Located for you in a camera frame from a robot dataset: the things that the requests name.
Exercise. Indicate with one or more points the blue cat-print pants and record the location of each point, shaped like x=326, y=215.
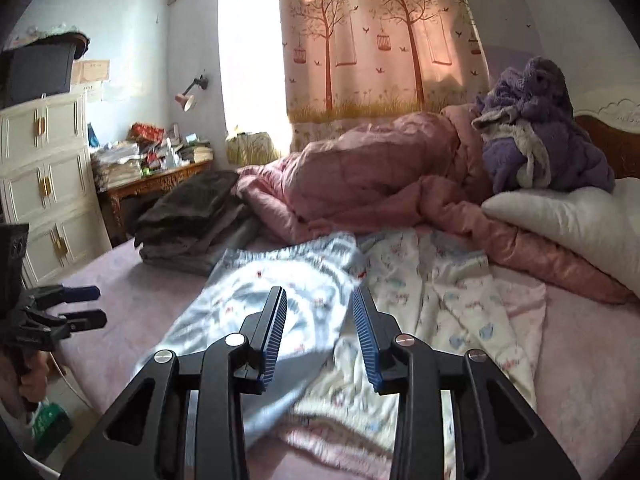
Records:
x=240, y=300

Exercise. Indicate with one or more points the black case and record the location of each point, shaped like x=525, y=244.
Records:
x=35, y=72

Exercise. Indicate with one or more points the pink bed sheet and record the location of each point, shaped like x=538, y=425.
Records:
x=575, y=385

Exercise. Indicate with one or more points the carved wooden desk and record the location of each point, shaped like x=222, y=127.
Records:
x=150, y=182

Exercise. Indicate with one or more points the white bottle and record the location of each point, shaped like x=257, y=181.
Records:
x=172, y=152

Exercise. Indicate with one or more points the stack of books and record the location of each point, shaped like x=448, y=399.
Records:
x=197, y=152

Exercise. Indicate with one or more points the dark brown folded pants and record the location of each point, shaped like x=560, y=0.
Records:
x=190, y=205

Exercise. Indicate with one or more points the white pillow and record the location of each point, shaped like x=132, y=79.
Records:
x=575, y=220

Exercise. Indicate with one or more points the grey folded pants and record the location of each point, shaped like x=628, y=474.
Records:
x=175, y=262

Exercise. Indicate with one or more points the tan wall certificate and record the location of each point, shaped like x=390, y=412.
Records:
x=95, y=71

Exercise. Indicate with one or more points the cream cabinet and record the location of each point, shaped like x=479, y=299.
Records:
x=55, y=175

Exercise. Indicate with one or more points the wooden bed headboard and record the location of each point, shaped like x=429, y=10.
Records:
x=615, y=135

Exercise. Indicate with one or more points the stack of papers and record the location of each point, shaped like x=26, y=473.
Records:
x=117, y=165

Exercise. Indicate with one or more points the tree-print curtain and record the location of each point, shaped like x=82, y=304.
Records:
x=375, y=60

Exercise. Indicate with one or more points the white wall certificate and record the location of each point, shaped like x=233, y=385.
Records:
x=95, y=91

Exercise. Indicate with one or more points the red snack bag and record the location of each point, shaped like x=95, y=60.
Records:
x=147, y=132

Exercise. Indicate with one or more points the purple fleece robe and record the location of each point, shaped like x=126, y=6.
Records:
x=550, y=125

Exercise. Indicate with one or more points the pink quilt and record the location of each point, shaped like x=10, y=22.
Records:
x=375, y=170

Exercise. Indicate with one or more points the pink wall lamp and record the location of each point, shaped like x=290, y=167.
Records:
x=187, y=101

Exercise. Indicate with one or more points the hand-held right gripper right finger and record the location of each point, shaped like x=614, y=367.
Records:
x=367, y=340

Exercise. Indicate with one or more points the pink white cat-print pajamas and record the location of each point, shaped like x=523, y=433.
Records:
x=450, y=310

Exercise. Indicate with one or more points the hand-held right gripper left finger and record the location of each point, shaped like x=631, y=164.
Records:
x=272, y=330

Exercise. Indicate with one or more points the person's left hand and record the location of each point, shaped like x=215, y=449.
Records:
x=37, y=380

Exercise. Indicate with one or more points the grass-print covered stand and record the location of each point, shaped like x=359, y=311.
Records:
x=252, y=147

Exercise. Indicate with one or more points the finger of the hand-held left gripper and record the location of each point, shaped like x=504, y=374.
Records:
x=85, y=321
x=75, y=294

